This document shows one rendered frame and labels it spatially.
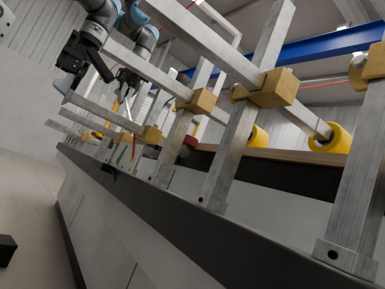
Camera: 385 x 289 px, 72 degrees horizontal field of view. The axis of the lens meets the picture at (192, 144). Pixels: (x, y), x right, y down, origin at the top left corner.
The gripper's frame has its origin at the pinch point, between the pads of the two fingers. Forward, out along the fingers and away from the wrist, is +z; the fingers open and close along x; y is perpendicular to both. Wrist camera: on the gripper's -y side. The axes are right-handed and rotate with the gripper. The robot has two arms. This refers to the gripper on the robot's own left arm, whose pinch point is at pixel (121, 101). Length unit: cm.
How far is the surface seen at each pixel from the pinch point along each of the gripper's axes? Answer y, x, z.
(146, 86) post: 1.6, -9.1, -12.7
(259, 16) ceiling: 236, -377, -405
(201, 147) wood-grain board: -34.9, -15.8, 7.1
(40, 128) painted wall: 699, -242, 13
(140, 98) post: 1.7, -8.9, -6.2
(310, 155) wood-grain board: -77, -1, 6
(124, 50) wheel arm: -41, 31, 0
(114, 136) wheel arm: -0.3, -3.4, 14.0
